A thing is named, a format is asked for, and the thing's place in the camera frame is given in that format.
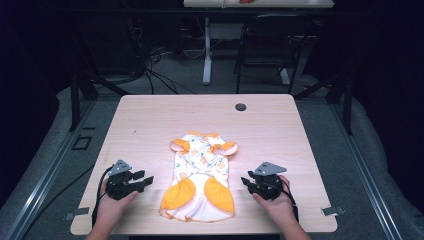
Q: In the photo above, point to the black metal stand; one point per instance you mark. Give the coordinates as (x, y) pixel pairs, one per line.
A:
(336, 90)
(80, 86)

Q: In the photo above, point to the aluminium floor rail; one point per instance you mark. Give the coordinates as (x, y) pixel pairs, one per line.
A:
(43, 180)
(366, 176)

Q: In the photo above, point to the person's right hand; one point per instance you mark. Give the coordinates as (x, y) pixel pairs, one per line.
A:
(278, 206)

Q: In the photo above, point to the black chair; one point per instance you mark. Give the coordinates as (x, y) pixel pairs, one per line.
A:
(271, 40)

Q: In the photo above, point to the white background desk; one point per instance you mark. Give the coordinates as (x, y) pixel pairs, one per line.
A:
(260, 3)

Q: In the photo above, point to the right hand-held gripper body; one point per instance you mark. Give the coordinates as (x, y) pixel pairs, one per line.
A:
(267, 185)

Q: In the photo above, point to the person's left hand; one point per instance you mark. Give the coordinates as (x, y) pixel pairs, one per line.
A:
(111, 208)

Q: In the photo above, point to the white and orange pet garment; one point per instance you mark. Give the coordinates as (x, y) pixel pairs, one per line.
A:
(200, 180)

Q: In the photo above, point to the grey metal table bracket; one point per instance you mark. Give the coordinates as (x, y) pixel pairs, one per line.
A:
(332, 210)
(77, 212)

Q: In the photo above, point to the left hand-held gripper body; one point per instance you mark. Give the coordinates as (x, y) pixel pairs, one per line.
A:
(117, 186)

